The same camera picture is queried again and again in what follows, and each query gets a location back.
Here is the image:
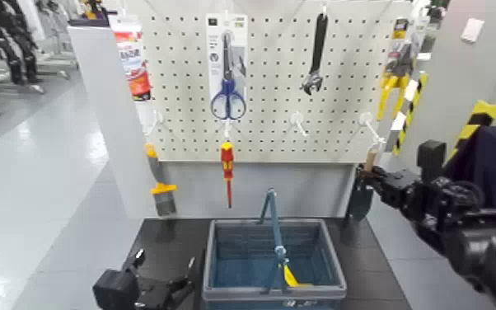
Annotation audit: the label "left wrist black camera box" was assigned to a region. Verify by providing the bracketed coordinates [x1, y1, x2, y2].
[92, 269, 139, 310]

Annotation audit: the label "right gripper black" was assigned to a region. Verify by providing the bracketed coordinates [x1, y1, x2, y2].
[357, 165, 423, 209]

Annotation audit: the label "yellow black striped slim post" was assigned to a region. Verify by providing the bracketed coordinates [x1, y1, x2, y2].
[391, 71, 430, 157]

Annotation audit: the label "yellow black striped wide post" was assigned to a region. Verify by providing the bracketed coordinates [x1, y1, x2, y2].
[444, 99, 496, 167]

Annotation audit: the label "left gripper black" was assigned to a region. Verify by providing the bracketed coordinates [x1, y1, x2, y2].
[122, 248, 198, 310]

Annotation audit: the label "beige pegboard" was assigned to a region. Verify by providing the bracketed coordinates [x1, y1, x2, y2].
[137, 0, 414, 165]

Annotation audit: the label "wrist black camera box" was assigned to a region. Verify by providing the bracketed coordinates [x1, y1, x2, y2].
[417, 139, 447, 183]
[92, 269, 139, 310]

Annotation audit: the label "blue scissors on packaging card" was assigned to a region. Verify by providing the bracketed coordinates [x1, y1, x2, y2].
[205, 12, 249, 122]

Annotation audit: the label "yellow plastic piece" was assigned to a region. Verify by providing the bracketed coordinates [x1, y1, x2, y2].
[282, 263, 314, 289]

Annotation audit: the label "blue crate with grey rim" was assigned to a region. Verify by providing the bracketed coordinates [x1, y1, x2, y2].
[201, 188, 348, 310]

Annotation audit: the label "yellow handled pliers in packaging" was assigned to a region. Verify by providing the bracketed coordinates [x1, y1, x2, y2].
[375, 16, 422, 122]

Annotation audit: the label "red white sealant tube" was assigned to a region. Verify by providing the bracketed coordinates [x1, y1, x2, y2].
[109, 15, 156, 135]

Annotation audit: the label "paintbrush with orange grey handle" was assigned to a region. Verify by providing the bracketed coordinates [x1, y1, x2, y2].
[143, 143, 179, 218]

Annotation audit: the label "black background robot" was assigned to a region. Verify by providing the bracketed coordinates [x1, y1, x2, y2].
[0, 0, 44, 86]

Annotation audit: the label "white wall switch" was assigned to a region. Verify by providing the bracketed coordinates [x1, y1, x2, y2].
[461, 16, 486, 44]

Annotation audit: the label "trowel with wooden handle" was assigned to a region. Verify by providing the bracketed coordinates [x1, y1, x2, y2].
[346, 144, 383, 222]

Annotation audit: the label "red yellow screwdriver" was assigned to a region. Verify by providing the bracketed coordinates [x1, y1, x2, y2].
[219, 140, 236, 209]

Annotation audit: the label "grey display panel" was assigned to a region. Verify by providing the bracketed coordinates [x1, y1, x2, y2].
[67, 25, 362, 221]

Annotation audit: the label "black adjustable wrench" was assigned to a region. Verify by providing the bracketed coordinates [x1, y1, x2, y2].
[300, 12, 330, 96]

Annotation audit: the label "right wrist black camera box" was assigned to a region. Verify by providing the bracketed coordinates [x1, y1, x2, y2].
[417, 139, 447, 183]

